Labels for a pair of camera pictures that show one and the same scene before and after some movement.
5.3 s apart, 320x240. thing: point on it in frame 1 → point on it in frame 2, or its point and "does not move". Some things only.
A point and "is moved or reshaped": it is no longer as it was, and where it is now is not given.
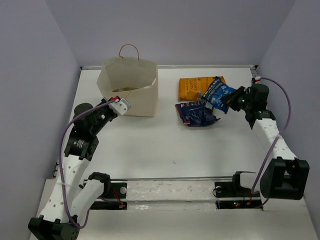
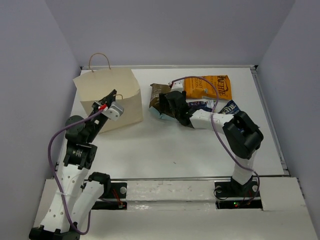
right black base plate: (233, 189) does not move
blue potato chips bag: (218, 93) is moved or reshaped
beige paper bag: (136, 80) → (94, 86)
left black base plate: (115, 197) does not move
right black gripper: (240, 91) → (163, 99)
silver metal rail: (172, 178) does not move
